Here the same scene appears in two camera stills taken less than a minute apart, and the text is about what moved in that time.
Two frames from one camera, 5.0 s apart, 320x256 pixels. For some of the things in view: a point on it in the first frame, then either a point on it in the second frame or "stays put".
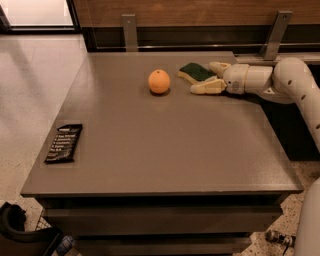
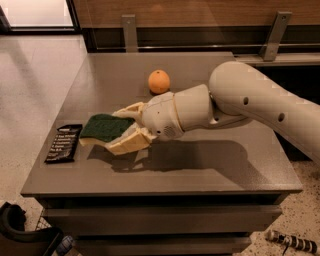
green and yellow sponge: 195,71 to 100,128
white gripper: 236,77 to 161,116
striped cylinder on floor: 288,240 stays put
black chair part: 15,240 stays put
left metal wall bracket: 130,32 stays put
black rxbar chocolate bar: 64,144 stays put
